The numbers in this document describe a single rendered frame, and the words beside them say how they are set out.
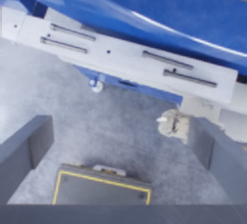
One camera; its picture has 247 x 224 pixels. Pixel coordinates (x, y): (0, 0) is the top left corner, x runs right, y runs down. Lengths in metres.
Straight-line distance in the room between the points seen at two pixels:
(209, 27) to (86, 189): 1.21
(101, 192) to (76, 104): 0.79
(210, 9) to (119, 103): 1.11
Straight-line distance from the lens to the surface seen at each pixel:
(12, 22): 1.10
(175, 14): 0.73
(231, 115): 1.23
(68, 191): 1.47
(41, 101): 1.88
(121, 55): 0.82
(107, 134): 1.65
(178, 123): 0.76
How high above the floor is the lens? 1.62
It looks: 81 degrees down
